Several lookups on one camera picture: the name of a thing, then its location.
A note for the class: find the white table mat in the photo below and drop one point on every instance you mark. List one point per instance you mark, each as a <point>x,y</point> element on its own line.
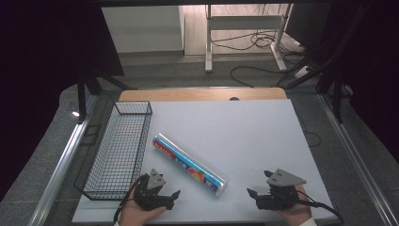
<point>238,141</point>

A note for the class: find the white shirt sleeve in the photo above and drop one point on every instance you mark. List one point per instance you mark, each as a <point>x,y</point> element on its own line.
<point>309,222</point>

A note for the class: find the wooden table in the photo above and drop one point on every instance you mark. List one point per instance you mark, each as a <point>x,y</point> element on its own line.
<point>194,94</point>

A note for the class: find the white metal desk frame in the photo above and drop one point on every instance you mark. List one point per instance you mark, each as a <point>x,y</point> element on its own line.
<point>241,22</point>

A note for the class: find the white power strip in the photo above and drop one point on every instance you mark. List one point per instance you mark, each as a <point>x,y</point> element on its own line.
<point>302,72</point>

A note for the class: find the person's right hand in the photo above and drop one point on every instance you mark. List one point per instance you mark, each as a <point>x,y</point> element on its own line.
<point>296,213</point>

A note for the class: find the person's left hand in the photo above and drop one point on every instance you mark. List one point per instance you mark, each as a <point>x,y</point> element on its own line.
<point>135,214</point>

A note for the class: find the plastic wrap roll blue box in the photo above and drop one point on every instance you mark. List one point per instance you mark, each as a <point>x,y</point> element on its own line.
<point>188,164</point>

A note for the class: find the black metal stand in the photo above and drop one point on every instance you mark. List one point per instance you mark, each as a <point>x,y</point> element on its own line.
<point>82,97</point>
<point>337,94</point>

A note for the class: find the dark curtain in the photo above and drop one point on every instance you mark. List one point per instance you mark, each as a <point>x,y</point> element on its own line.
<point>376,69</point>
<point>40,78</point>

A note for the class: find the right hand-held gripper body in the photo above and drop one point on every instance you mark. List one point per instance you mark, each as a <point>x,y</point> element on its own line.
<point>280,194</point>

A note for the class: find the white cabinet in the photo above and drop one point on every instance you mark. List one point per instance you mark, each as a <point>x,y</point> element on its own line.
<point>144,29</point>

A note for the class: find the aluminium rail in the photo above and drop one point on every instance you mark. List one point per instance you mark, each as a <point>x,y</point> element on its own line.
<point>357,163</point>
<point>61,166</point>

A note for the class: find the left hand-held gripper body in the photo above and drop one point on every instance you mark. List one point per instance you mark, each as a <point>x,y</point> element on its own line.
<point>150,192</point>

